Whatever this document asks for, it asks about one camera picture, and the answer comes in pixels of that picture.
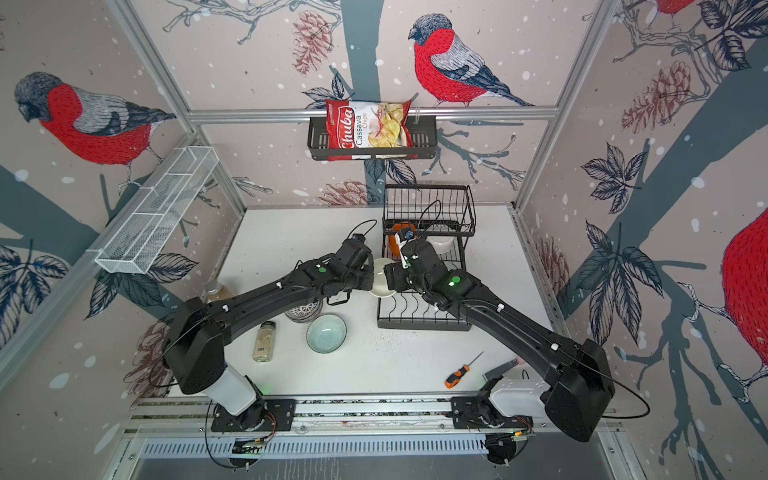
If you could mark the aluminium frame corner post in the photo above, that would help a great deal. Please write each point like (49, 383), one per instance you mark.
(130, 22)

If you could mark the red cassava chips bag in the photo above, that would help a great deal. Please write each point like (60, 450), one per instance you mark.
(365, 125)

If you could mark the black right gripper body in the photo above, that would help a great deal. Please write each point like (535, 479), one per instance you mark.
(402, 281)

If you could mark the glass jar with amber contents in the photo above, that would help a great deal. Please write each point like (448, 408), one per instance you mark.
(214, 290)

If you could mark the black wire dish rack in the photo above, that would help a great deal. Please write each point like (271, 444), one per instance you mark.
(435, 210)

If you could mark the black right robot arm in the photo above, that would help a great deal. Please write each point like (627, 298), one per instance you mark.
(578, 374)

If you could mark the black wall basket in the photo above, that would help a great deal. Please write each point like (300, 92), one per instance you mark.
(423, 134)

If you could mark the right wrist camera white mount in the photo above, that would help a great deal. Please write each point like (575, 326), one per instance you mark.
(408, 250)

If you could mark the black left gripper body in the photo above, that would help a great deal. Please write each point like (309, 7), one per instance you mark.
(362, 280)

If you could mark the pink handled brush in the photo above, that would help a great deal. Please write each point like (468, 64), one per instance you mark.
(500, 370)

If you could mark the white plastic bowl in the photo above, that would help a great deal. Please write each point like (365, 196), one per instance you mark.
(442, 245)

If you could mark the orange handled screwdriver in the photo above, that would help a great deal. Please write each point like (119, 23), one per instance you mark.
(456, 376)

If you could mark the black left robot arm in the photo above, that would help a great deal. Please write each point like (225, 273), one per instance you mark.
(200, 331)

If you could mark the patterned ceramic bowl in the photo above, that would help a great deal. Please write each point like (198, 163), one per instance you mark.
(304, 313)

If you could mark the small beige bottle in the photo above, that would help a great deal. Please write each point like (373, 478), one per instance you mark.
(265, 342)

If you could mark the light green glazed bowl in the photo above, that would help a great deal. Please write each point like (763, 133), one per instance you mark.
(326, 333)

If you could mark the white wire wall shelf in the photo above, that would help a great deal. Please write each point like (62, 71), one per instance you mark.
(162, 204)

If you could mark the orange plastic bowl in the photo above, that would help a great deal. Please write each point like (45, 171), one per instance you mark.
(395, 239)

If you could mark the cream ceramic bowl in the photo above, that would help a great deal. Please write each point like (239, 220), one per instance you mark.
(380, 287)

